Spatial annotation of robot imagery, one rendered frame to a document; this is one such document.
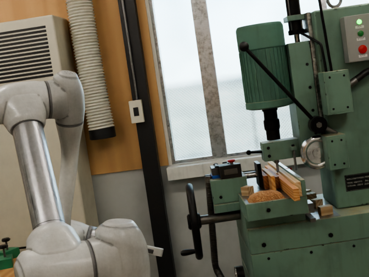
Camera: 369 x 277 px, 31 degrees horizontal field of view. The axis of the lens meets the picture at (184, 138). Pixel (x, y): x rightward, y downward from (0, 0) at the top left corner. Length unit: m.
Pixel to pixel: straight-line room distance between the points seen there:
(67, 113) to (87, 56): 1.50
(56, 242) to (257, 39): 1.02
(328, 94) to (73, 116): 0.88
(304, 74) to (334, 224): 0.55
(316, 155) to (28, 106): 1.01
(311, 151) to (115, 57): 1.82
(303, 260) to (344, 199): 0.28
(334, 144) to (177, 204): 1.78
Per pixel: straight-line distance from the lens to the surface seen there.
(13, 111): 2.21
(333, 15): 2.42
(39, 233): 1.98
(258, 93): 2.40
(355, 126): 2.44
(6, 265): 3.51
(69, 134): 2.34
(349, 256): 2.39
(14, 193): 3.84
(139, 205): 3.97
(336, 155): 2.34
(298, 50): 2.43
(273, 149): 2.46
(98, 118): 3.76
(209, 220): 2.49
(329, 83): 2.33
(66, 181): 2.38
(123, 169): 3.94
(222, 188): 2.45
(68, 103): 2.28
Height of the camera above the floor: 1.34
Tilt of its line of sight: 5 degrees down
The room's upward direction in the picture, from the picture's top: 8 degrees counter-clockwise
